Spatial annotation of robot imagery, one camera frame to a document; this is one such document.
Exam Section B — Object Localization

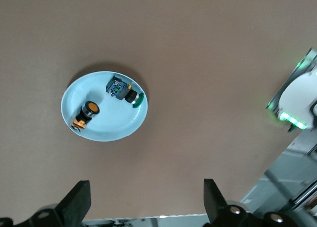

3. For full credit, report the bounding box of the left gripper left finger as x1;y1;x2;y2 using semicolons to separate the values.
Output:
0;180;92;227

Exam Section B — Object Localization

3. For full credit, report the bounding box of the blue black small part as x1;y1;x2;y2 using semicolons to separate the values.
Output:
106;75;145;108

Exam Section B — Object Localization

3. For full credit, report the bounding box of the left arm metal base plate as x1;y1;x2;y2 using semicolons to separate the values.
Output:
266;47;317;134

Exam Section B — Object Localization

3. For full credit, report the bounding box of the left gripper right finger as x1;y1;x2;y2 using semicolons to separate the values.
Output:
202;179;300;227

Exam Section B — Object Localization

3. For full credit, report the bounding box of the orange push button switch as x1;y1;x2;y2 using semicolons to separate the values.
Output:
70;101;100;133

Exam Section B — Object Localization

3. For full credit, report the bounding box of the light blue round plate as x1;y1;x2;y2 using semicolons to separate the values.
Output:
61;71;149;142

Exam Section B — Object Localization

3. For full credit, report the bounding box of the grey aluminium frame rail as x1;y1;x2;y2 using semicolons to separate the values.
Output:
240;130;317;214

